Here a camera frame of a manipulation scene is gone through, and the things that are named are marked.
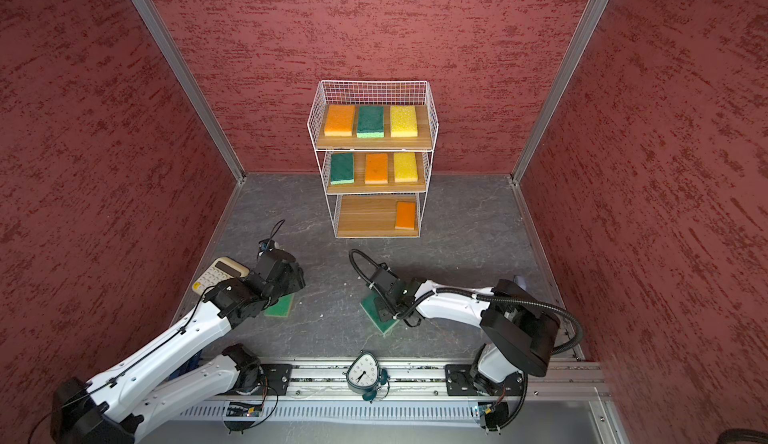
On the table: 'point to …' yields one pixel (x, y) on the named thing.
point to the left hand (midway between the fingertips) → (293, 280)
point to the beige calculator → (221, 269)
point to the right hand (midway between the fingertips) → (387, 312)
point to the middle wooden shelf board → (360, 186)
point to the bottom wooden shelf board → (372, 216)
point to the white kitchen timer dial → (365, 376)
